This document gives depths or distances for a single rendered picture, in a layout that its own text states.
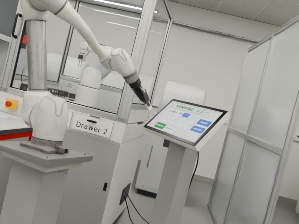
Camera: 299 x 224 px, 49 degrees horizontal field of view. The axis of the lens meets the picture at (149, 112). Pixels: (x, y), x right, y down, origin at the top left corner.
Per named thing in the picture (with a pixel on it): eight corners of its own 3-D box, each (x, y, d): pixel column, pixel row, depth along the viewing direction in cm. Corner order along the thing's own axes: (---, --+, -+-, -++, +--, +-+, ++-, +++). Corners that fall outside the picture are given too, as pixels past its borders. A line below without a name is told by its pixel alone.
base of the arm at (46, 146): (53, 155, 155) (55, 144, 155) (18, 145, 164) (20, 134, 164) (76, 154, 171) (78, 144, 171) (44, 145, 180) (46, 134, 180)
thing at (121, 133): (121, 143, 235) (126, 123, 234) (-6, 109, 251) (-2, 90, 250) (144, 134, 329) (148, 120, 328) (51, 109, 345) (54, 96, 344)
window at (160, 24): (130, 103, 238) (158, -14, 234) (129, 103, 238) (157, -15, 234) (149, 105, 324) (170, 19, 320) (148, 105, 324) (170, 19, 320)
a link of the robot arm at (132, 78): (130, 67, 202) (134, 75, 205) (119, 76, 199) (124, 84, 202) (138, 68, 195) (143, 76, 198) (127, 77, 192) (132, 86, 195)
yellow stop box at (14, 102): (12, 109, 243) (14, 100, 243) (3, 107, 244) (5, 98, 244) (16, 109, 248) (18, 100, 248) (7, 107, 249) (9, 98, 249)
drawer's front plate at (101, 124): (109, 138, 234) (113, 123, 234) (71, 128, 239) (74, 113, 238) (110, 138, 236) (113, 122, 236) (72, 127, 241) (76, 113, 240)
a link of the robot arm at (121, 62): (139, 67, 194) (128, 66, 205) (127, 45, 187) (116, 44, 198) (126, 78, 191) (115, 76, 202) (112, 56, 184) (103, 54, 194)
